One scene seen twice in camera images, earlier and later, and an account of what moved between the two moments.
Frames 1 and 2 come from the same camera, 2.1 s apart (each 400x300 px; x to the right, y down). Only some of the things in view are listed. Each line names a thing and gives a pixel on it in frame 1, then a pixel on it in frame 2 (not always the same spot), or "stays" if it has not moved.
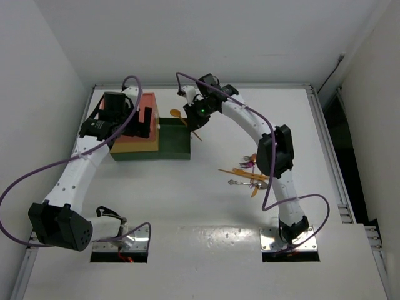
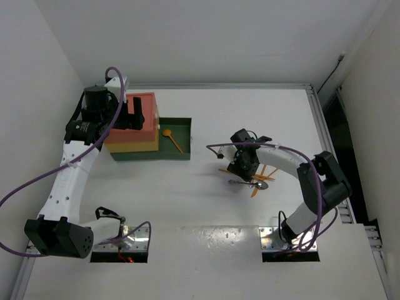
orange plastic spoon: [177, 113] -> [167, 132]
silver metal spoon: [260, 184] stays
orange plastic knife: [255, 192] stays
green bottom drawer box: [174, 144] stays
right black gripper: [194, 121] -> [246, 175]
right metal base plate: [271, 240] stays
